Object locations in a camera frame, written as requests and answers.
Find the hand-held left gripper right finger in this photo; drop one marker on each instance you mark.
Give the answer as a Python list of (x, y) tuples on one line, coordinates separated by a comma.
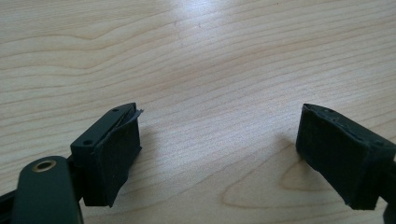
[(342, 155)]

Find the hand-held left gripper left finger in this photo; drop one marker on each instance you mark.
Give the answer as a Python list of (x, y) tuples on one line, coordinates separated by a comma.
[(106, 161)]

